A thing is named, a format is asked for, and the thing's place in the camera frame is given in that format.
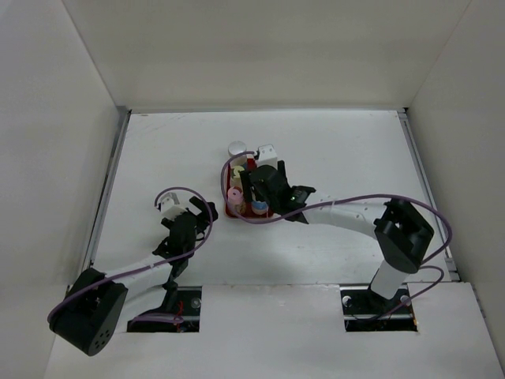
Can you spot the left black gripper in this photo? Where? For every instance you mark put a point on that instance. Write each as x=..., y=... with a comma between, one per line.
x=205, y=213

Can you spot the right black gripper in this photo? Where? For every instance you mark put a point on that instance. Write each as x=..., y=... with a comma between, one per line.
x=246, y=178

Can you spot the yellow lid jar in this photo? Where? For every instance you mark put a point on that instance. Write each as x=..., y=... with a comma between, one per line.
x=235, y=176

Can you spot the silver lid blue label jar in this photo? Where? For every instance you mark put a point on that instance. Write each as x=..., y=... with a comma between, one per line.
x=259, y=207

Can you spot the pink lid jar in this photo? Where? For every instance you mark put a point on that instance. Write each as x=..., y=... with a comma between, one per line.
x=236, y=200

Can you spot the white lid spice jar front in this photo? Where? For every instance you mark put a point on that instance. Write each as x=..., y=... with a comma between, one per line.
x=251, y=164

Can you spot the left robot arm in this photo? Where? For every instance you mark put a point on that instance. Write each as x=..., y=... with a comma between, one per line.
x=91, y=310

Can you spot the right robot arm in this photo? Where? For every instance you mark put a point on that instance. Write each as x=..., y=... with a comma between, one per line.
x=402, y=233

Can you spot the red rectangular tray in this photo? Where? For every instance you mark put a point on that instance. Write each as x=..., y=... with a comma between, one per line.
x=225, y=185

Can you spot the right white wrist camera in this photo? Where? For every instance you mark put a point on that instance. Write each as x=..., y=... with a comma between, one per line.
x=266, y=156

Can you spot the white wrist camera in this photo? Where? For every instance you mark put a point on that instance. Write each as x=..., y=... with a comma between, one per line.
x=169, y=205
x=266, y=156

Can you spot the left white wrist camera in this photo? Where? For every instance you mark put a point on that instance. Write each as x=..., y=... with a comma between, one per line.
x=169, y=205

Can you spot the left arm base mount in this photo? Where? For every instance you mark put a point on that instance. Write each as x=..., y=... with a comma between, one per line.
x=177, y=312

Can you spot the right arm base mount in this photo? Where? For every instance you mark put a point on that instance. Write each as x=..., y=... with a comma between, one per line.
x=365, y=311

